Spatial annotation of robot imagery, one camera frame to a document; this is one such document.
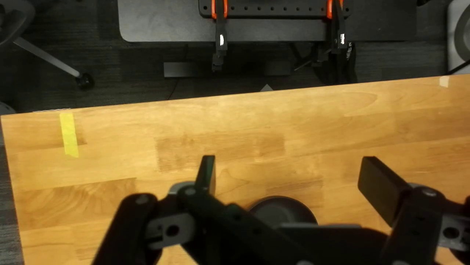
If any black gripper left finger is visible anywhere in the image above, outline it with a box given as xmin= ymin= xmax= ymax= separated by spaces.
xmin=195 ymin=154 xmax=216 ymax=192

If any orange handled clamp left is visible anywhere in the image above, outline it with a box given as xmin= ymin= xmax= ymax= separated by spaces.
xmin=210 ymin=0 xmax=229 ymax=72

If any office chair base leg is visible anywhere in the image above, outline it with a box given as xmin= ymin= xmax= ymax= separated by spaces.
xmin=0 ymin=0 xmax=95 ymax=91

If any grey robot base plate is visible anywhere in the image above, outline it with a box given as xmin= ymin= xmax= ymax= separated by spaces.
xmin=117 ymin=0 xmax=417 ymax=42

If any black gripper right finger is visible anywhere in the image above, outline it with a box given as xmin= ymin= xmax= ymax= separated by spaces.
xmin=357 ymin=156 xmax=411 ymax=226

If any orange handled clamp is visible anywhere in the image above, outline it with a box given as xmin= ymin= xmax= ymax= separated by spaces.
xmin=210 ymin=0 xmax=229 ymax=72
xmin=326 ymin=0 xmax=354 ymax=61

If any yellow tape strip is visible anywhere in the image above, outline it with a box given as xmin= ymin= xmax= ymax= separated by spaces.
xmin=59 ymin=111 xmax=79 ymax=157

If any orange handled clamp right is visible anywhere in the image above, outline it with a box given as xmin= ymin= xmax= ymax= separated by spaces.
xmin=326 ymin=0 xmax=354 ymax=61

